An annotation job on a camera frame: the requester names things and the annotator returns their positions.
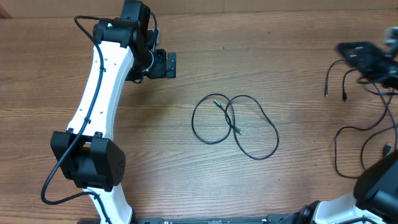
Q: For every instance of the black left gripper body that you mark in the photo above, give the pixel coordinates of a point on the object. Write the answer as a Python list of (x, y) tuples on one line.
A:
[(158, 68)]

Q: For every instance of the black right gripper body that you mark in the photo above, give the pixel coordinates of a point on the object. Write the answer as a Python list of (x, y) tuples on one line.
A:
[(384, 68)]

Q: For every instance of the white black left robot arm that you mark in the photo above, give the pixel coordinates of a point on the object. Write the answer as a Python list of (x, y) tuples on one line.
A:
[(125, 49)]

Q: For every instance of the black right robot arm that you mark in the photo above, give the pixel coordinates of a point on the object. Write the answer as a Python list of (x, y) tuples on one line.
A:
[(374, 198)]

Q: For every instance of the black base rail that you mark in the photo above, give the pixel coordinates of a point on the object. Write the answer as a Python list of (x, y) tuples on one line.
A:
[(269, 219)]

